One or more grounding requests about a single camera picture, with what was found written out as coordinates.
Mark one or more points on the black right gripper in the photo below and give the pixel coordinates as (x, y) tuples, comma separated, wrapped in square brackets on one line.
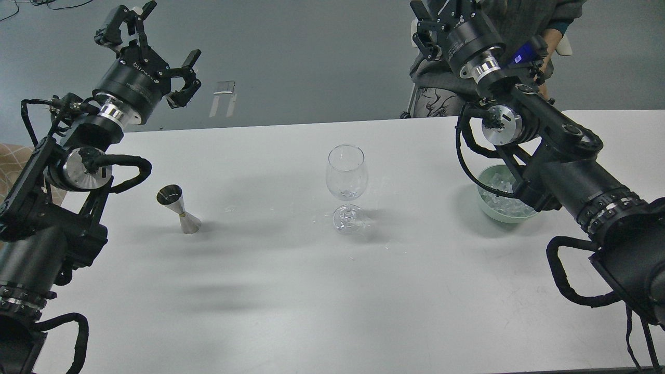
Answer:
[(459, 34)]

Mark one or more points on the silver floor plate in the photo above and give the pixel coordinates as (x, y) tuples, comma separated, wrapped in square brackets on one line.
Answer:
[(225, 88)]

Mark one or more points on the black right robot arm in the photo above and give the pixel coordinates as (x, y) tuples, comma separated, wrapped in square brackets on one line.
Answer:
[(553, 161)]

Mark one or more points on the steel double jigger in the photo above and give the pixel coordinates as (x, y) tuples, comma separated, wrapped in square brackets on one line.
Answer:
[(171, 197)]

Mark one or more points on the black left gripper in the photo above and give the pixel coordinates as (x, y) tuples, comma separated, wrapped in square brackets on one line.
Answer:
[(139, 77)]

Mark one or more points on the green bowl of ice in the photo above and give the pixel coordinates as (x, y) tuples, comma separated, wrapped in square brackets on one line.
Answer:
[(500, 208)]

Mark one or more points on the beige checked chair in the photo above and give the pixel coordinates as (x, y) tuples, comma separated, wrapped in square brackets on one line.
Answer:
[(13, 160)]

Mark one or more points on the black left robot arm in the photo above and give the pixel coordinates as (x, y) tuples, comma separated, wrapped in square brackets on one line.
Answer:
[(51, 216)]

